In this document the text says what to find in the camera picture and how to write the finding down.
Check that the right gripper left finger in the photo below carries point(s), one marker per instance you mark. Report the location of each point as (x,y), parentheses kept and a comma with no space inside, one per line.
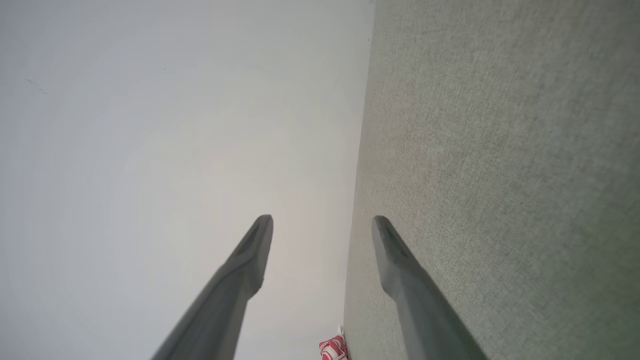
(235,280)

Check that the red and white basketball jersey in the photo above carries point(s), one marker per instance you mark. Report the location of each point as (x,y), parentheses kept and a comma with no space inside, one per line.
(332,349)

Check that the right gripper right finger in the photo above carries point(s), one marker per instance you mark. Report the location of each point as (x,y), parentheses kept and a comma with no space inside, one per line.
(415,300)

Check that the grey fabric sofa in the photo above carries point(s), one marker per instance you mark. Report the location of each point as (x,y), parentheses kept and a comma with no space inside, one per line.
(525,150)

